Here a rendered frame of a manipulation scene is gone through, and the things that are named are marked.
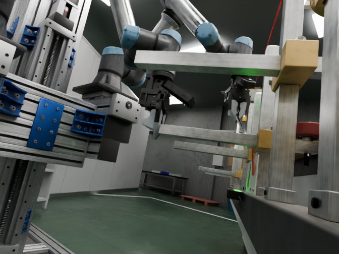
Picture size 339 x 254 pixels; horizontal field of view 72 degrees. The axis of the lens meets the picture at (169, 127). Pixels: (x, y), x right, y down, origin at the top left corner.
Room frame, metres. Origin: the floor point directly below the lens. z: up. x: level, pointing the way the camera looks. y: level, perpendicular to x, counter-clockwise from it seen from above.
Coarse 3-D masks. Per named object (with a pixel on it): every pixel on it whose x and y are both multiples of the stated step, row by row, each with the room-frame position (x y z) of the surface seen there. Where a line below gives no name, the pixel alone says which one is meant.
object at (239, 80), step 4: (236, 80) 0.86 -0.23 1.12; (240, 80) 0.82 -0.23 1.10; (244, 80) 0.78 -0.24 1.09; (248, 80) 0.78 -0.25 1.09; (252, 80) 0.78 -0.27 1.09; (240, 84) 0.82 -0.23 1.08; (244, 84) 0.78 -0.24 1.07; (248, 84) 0.78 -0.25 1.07; (252, 84) 0.78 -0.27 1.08; (248, 88) 0.80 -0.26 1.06; (252, 88) 0.79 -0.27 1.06
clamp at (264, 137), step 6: (258, 132) 0.62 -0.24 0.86; (264, 132) 0.59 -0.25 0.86; (270, 132) 0.59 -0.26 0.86; (258, 138) 0.60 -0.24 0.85; (264, 138) 0.59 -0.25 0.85; (270, 138) 0.59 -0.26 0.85; (258, 144) 0.60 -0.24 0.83; (264, 144) 0.59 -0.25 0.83; (270, 144) 0.59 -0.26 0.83; (258, 150) 0.64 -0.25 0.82; (264, 150) 0.62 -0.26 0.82; (270, 150) 0.61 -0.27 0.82
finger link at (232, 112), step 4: (232, 100) 0.86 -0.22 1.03; (232, 104) 0.86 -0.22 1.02; (236, 104) 0.86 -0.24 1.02; (232, 108) 0.86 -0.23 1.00; (236, 108) 0.86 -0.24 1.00; (228, 112) 0.91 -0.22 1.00; (232, 112) 0.86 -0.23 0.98; (236, 112) 0.86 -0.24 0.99; (232, 116) 0.87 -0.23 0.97; (236, 120) 0.87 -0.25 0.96
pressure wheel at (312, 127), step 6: (300, 126) 0.59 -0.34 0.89; (306, 126) 0.58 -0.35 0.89; (312, 126) 0.57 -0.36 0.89; (318, 126) 0.57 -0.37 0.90; (300, 132) 0.59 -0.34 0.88; (306, 132) 0.58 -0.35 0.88; (312, 132) 0.57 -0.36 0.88; (318, 132) 0.57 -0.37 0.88; (300, 138) 0.63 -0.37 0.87; (306, 138) 0.60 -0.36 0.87; (312, 138) 0.60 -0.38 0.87; (318, 138) 0.60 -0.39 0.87; (306, 156) 0.61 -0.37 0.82; (306, 162) 0.61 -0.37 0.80
